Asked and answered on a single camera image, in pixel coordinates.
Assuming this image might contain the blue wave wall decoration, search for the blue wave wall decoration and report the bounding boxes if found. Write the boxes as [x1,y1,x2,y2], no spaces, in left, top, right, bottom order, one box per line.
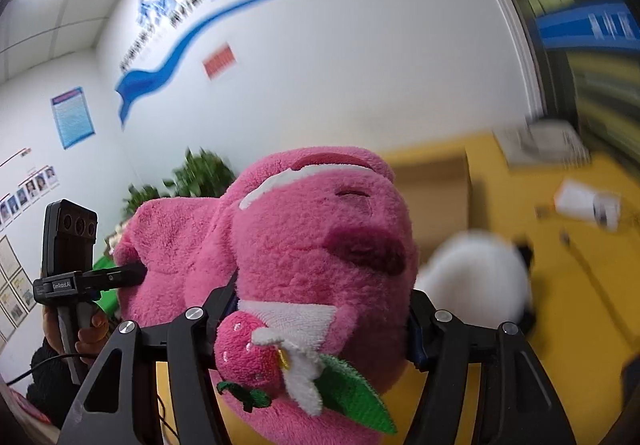
[115,0,396,127]

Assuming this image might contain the red wall sign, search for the red wall sign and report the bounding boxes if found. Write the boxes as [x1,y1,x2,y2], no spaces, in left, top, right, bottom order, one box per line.
[202,42,237,78]

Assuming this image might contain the black cable with plug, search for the black cable with plug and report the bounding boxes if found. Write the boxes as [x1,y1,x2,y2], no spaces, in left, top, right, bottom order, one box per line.
[559,230,623,311]

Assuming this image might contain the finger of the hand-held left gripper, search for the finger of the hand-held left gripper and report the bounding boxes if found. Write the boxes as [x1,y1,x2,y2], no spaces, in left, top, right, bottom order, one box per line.
[82,262,147,292]

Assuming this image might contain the group of framed certificates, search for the group of framed certificates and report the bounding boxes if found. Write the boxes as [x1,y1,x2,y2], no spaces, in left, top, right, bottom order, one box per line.
[0,235,39,342]

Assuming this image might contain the green potted plant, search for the green potted plant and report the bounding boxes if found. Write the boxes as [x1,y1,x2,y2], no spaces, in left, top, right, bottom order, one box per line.
[122,148,236,226]

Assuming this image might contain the white plush toy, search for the white plush toy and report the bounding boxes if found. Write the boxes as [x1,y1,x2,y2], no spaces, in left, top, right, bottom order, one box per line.
[415,230,536,332]

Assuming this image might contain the row of wall photos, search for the row of wall photos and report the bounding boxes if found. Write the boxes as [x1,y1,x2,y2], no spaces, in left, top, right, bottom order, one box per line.
[0,165,58,232]

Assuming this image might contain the cardboard box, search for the cardboard box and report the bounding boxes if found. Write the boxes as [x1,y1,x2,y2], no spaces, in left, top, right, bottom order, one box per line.
[387,148,473,251]

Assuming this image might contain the white paper card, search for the white paper card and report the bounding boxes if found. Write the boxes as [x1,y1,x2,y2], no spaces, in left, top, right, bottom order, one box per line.
[554,179,622,228]

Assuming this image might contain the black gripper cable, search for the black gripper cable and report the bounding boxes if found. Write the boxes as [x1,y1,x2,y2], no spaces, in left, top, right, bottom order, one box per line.
[5,352,81,386]

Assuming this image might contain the person's left forearm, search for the person's left forearm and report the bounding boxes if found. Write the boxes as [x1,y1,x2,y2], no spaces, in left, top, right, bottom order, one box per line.
[26,340,96,428]

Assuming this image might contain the blue glass banner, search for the blue glass banner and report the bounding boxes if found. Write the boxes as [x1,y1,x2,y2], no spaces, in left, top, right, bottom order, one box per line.
[532,0,637,49]

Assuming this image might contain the person's left hand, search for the person's left hand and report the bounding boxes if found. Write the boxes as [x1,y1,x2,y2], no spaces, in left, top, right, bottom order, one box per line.
[74,311,110,360]

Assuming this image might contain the hot pink plush bear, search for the hot pink plush bear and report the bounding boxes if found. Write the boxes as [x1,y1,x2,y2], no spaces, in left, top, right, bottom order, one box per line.
[112,145,418,443]

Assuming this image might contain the grey cloth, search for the grey cloth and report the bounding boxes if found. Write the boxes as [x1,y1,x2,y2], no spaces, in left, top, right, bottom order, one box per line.
[492,120,593,168]

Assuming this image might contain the blue wall poster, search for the blue wall poster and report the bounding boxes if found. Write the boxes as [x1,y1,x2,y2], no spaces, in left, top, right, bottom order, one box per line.
[50,86,96,150]

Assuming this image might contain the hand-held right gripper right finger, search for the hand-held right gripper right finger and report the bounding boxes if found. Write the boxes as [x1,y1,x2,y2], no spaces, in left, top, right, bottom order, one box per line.
[401,291,577,445]

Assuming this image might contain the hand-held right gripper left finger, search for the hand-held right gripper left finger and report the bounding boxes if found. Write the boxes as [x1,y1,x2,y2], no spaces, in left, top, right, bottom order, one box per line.
[57,274,242,445]

